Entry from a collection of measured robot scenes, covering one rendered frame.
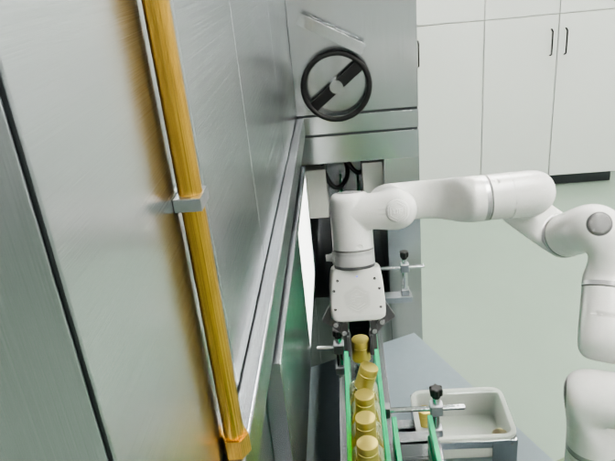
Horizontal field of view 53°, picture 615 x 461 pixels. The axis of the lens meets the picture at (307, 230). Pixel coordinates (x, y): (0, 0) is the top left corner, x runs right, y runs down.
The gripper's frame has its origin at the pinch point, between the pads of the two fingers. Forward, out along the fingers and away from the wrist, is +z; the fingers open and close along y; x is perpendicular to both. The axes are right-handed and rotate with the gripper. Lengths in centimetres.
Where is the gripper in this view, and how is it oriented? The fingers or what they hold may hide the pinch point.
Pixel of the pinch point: (360, 343)
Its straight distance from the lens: 118.6
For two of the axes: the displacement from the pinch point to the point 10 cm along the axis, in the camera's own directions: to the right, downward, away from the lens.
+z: 0.9, 9.8, 1.6
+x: 0.5, -1.6, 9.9
